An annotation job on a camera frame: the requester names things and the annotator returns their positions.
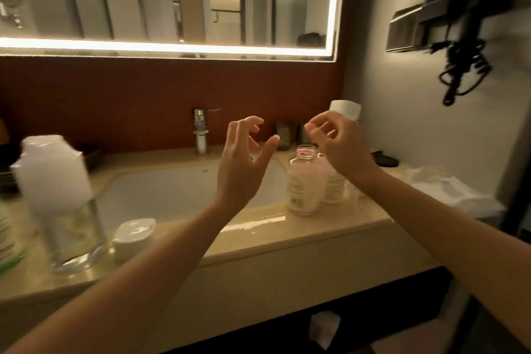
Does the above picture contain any person's left forearm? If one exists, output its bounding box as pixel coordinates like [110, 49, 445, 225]
[0, 199, 251, 354]

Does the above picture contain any metal hair dryer holder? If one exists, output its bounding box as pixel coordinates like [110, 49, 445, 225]
[385, 2, 454, 54]

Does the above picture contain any white crumpled cloth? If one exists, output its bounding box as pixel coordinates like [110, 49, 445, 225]
[388, 165, 507, 219]

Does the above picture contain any person's left hand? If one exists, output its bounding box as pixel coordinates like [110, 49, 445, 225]
[215, 116, 280, 212]

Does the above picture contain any clear glass tumbler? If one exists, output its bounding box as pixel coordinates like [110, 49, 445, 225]
[38, 196, 109, 274]

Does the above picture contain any person's right forearm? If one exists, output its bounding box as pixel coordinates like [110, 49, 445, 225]
[352, 170, 531, 352]

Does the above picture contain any striped paper cup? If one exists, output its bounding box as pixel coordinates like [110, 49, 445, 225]
[0, 199, 22, 264]

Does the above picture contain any person's right hand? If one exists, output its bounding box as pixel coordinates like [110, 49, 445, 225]
[304, 111, 382, 189]

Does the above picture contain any pale labelled bottle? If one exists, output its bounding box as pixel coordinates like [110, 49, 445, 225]
[317, 153, 348, 205]

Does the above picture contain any open pink lotion bottle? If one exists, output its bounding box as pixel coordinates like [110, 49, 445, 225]
[286, 145, 327, 217]

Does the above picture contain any white sink basin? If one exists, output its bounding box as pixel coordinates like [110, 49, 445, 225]
[96, 158, 290, 235]

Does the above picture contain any black coiled dryer cord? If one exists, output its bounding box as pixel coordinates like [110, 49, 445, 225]
[431, 38, 493, 107]

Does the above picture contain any dark soap dish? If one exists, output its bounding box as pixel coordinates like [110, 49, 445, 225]
[370, 150, 400, 168]

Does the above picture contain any white capped bottle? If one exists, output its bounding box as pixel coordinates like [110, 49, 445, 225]
[329, 100, 362, 122]

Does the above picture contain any white paper scrap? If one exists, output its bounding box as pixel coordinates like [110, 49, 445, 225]
[309, 311, 342, 351]

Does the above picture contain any lit wall mirror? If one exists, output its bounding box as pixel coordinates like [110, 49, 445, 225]
[0, 0, 347, 62]

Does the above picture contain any green toothbrush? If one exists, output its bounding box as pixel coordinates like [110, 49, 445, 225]
[0, 253, 27, 275]

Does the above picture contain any small dark container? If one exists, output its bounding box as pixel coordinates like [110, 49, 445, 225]
[275, 120, 300, 141]

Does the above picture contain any chrome sink faucet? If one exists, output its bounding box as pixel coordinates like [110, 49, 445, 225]
[192, 108, 222, 156]

